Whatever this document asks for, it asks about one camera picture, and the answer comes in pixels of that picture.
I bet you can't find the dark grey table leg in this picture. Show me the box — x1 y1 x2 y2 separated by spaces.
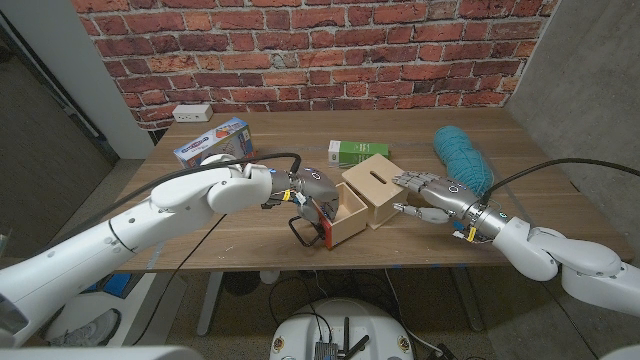
449 267 485 333

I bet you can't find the dark round floor object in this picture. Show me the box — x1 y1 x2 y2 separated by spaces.
222 271 261 297

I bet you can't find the thin black left wrist cable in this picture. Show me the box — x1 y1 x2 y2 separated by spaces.
130 213 227 347

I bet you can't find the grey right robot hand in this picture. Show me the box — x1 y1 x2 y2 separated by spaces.
391 170 485 225

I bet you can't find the wooden box with slot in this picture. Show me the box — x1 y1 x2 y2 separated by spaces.
341 153 411 231

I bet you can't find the white table leg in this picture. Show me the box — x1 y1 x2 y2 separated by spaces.
196 271 225 337

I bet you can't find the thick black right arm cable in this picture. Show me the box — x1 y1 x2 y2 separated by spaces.
480 157 640 206

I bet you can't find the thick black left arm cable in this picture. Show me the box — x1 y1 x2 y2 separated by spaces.
29 152 303 256

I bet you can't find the printed brick backdrop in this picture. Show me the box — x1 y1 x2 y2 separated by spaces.
71 0 561 132

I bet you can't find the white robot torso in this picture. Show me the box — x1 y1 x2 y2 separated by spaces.
268 297 416 360

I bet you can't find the grey torso electronics box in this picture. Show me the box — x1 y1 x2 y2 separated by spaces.
313 341 339 360

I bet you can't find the white power outlet strip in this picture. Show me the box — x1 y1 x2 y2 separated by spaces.
171 103 215 124

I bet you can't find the colourful toy carton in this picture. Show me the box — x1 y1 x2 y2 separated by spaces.
172 116 255 169

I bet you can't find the blue and black floor item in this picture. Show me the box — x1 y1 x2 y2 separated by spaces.
92 272 132 296

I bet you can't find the wooden drawer with red front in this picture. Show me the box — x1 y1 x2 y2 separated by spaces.
288 181 370 250

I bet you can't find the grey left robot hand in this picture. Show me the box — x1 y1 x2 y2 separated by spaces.
286 167 341 225

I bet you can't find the green and white package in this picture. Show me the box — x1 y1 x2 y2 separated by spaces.
327 139 390 170

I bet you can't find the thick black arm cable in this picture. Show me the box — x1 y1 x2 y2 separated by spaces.
480 157 640 206
29 152 303 256

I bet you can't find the teal yarn skein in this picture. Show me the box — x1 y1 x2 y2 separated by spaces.
432 124 496 197

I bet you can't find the grey sneaker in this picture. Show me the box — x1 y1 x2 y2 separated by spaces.
49 310 121 347

